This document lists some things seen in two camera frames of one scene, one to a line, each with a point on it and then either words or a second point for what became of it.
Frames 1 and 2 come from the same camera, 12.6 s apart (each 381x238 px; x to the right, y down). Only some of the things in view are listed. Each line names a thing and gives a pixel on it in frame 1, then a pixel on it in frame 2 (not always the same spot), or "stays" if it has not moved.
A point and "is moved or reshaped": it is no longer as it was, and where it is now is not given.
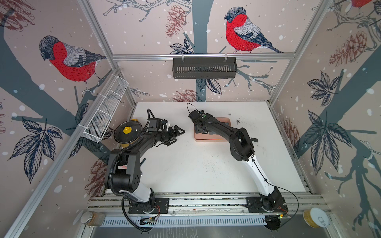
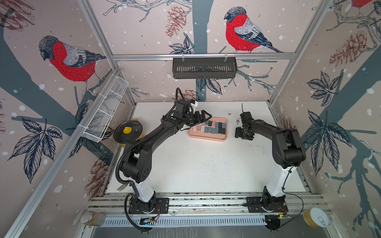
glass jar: x=93 y=218 stays
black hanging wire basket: x=204 y=69 stays
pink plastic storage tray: x=205 y=137 is moved or reshaped
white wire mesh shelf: x=96 y=128 stays
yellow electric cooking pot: x=127 y=132 stays
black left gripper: x=171 y=136 → x=201 y=119
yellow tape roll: x=315 y=217 stays
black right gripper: x=197 y=130 → x=237 y=133
